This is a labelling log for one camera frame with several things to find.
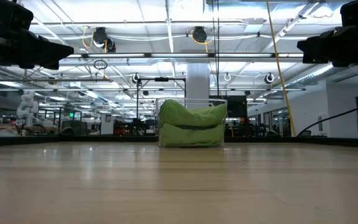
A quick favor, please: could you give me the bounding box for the clear plastic bin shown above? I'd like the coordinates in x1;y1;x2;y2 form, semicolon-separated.
155;97;229;149

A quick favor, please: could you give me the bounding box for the black hanging cable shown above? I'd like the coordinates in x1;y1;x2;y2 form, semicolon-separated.
210;0;221;97

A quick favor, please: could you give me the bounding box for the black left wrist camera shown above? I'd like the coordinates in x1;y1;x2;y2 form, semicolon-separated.
0;0;34;31

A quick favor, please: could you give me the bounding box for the black background rig frame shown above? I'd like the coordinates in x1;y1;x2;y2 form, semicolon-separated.
134;77;188;135

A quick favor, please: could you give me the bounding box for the black thin cable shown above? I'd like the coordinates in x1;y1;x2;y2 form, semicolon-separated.
296;100;358;138

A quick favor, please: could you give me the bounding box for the yellow hanging cable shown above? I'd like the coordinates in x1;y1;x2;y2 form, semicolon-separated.
265;0;298;138

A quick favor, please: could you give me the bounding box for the white building column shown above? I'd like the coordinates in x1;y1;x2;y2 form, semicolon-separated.
186;63;211;110

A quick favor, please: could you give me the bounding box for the black background cabinet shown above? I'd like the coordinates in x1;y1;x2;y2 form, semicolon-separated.
209;95;249;138

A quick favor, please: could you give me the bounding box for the black ceiling cable reel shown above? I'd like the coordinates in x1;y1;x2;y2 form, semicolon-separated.
91;26;117;53
191;26;209;44

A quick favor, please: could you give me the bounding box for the black hanging ring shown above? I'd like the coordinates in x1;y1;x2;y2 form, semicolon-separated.
93;58;109;71

